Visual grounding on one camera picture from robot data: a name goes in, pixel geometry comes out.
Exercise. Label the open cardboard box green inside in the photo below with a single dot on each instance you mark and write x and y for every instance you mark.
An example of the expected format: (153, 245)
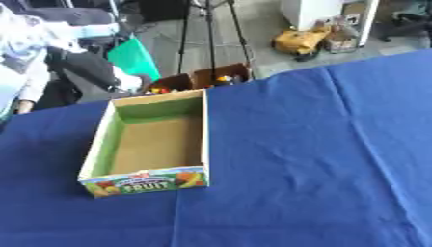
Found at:
(154, 144)

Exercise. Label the white cabinet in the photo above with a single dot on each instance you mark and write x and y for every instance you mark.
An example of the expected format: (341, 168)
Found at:
(326, 14)

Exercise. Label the black tripod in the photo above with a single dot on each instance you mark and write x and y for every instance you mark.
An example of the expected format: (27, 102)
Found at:
(210, 35)

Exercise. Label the black office chair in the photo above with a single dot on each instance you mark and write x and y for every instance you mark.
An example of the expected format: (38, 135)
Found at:
(408, 19)

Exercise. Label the person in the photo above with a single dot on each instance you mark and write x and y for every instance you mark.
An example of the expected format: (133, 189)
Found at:
(22, 58)

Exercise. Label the green bag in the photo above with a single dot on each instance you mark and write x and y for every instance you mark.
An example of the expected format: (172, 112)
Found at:
(134, 58)

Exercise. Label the brown cardboard box of toys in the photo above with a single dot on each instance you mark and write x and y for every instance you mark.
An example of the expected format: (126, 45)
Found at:
(216, 76)

